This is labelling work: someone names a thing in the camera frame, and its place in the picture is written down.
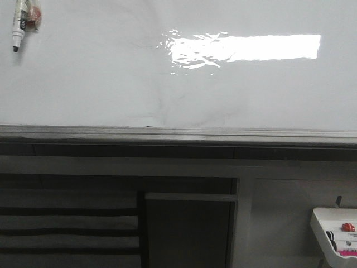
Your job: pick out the dark grey cabinet panel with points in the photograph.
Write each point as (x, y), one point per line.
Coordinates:
(190, 229)

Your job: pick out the black capped marker in tray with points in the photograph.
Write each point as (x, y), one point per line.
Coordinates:
(331, 237)

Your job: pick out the white plastic storage tray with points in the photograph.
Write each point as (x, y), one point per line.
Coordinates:
(331, 219)

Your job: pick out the grey slatted shelf unit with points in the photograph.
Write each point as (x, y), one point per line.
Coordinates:
(74, 228)

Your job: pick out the pink eraser in tray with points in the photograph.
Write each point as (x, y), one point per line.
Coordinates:
(347, 253)

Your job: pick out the white whiteboard with grey frame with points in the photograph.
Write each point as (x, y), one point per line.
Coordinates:
(225, 72)

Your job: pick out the white whiteboard marker pen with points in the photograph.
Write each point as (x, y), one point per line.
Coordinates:
(27, 17)

